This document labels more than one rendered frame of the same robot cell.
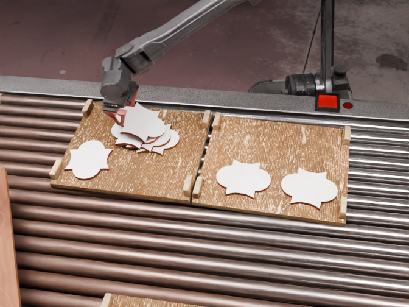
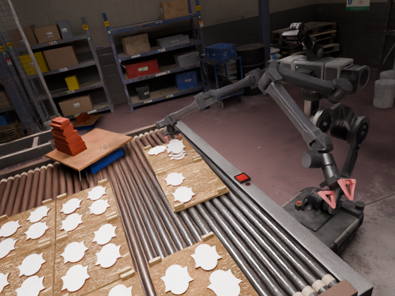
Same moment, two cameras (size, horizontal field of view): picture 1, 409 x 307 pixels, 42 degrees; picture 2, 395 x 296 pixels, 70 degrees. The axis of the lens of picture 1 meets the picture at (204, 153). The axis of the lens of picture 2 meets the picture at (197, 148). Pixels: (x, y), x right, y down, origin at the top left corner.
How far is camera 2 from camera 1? 1.52 m
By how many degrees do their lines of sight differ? 48
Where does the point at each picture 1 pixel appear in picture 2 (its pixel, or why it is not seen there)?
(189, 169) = (170, 168)
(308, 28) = not seen: outside the picture
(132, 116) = (175, 143)
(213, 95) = (215, 154)
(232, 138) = (193, 168)
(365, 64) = not seen: outside the picture
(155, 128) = (177, 150)
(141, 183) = (156, 163)
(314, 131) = (217, 182)
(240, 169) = (178, 176)
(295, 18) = not seen: outside the picture
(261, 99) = (225, 164)
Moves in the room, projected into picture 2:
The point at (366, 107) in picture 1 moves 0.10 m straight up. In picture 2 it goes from (253, 189) to (251, 175)
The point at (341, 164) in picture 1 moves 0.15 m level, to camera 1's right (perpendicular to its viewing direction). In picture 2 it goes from (205, 196) to (222, 208)
